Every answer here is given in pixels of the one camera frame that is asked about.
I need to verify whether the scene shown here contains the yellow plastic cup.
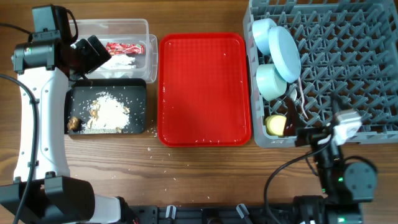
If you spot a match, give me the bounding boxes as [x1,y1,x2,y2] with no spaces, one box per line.
[265,115,287,136]

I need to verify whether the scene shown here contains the red snack wrapper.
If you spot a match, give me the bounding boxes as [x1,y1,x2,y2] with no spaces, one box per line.
[105,42,145,55]

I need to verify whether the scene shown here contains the white plastic fork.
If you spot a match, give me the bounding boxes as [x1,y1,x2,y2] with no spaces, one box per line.
[298,77,308,119]

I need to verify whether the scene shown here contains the mint green bowl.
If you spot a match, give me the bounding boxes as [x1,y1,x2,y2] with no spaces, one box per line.
[256,63,287,101]

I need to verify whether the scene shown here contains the rice and food leftovers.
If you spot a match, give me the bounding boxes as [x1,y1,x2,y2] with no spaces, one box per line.
[67,91,130,134]

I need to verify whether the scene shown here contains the light blue plate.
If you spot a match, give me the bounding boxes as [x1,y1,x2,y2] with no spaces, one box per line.
[269,26,301,83]

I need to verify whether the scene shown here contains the light blue bowl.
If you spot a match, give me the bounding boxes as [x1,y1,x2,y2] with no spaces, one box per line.
[252,18,277,55]

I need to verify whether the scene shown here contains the white plastic spoon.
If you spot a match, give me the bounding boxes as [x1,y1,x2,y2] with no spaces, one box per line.
[289,89,298,101]

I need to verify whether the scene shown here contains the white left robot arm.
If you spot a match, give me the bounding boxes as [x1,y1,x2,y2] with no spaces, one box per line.
[1,4,131,223]

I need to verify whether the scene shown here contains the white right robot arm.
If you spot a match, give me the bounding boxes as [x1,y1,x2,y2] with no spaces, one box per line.
[264,99,378,223]

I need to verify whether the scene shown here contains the grey dishwasher rack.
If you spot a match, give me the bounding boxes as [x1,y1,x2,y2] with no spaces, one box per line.
[243,1,397,148]

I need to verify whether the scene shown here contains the clear plastic bin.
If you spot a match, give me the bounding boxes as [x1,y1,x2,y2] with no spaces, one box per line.
[70,19,158,83]

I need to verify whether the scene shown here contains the black plastic tray bin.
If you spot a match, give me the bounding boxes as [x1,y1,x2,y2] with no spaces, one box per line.
[65,78,146,136]

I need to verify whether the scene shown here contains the red serving tray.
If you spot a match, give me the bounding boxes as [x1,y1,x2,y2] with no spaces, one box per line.
[157,32,252,147]

